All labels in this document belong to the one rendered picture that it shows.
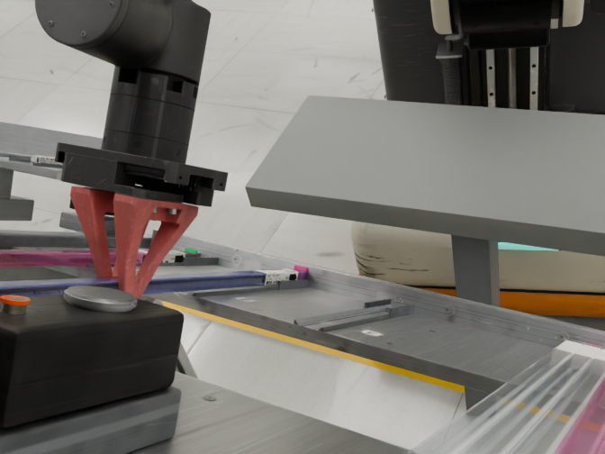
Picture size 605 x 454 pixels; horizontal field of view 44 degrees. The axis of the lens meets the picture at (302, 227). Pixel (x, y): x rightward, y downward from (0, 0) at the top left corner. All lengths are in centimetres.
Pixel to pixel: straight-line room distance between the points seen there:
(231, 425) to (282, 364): 132
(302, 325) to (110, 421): 30
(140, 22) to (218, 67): 225
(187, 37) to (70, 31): 9
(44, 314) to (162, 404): 6
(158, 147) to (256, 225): 147
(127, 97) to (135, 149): 3
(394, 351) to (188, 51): 24
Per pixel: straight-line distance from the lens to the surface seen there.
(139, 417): 26
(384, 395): 153
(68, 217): 80
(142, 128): 49
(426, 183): 102
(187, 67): 50
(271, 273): 68
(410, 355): 50
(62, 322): 23
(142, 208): 48
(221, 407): 32
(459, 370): 49
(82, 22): 44
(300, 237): 188
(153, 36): 46
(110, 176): 49
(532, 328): 67
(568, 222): 96
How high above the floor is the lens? 125
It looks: 41 degrees down
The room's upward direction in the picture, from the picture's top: 15 degrees counter-clockwise
